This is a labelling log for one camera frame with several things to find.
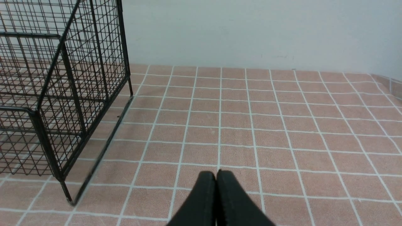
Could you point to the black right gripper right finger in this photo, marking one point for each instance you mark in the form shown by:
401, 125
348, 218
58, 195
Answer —
235, 207

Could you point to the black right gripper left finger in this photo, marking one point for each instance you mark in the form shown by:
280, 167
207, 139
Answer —
198, 208

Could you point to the black wire rack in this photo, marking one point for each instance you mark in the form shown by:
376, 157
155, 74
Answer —
63, 63

